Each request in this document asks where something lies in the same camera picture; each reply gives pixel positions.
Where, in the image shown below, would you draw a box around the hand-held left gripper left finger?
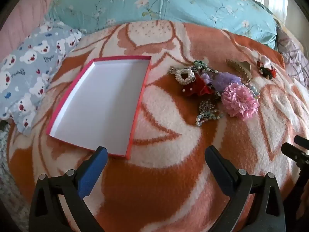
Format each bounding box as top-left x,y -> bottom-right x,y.
28,146 -> 108,232

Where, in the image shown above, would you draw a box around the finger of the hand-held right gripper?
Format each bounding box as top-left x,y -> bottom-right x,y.
294,135 -> 309,148
281,142 -> 309,174

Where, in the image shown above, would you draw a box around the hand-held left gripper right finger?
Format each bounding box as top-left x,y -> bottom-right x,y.
205,145 -> 285,232

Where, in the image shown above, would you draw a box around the pink flower scrunchie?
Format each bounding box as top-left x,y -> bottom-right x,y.
221,83 -> 260,120

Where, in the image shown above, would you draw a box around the red shallow cardboard box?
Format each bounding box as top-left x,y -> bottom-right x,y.
46,55 -> 152,160

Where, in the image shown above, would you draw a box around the red bow hair clip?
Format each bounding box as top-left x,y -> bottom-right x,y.
182,74 -> 215,97

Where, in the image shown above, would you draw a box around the large purple scrunchie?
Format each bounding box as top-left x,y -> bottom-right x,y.
212,72 -> 242,90

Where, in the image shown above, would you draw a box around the small purple scrunchie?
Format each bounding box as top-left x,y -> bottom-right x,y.
201,72 -> 214,85

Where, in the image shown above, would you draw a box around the beige hair claw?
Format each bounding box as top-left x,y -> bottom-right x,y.
226,58 -> 252,81

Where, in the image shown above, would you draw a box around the pearl and crystal bracelet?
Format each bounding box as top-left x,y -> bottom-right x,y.
169,67 -> 195,85

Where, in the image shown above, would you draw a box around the green braided hair tie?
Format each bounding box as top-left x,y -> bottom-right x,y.
193,60 -> 210,72

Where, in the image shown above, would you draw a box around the orange and white floral blanket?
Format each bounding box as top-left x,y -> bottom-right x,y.
6,20 -> 309,232

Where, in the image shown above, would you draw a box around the red and black hair clip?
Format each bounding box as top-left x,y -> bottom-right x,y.
256,55 -> 277,79

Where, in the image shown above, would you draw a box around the pale mottled bed sheet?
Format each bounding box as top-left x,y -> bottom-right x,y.
0,123 -> 32,223

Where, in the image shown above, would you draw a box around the plaid cloth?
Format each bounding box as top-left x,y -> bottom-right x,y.
276,26 -> 309,87

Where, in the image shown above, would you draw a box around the blue bear print pillow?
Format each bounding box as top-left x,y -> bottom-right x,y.
0,20 -> 82,136

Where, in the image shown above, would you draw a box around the teal floral pillow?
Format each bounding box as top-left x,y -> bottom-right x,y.
47,0 -> 278,51

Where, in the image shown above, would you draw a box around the pink quilted cover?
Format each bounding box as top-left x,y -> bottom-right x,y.
0,0 -> 58,63

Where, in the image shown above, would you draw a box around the crystal bead bracelet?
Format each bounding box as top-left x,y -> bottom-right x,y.
195,109 -> 224,127

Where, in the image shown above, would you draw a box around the silver chain bracelet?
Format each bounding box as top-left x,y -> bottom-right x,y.
198,99 -> 219,113

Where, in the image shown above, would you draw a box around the pastel bead bracelet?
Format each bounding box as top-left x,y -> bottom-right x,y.
244,83 -> 261,99

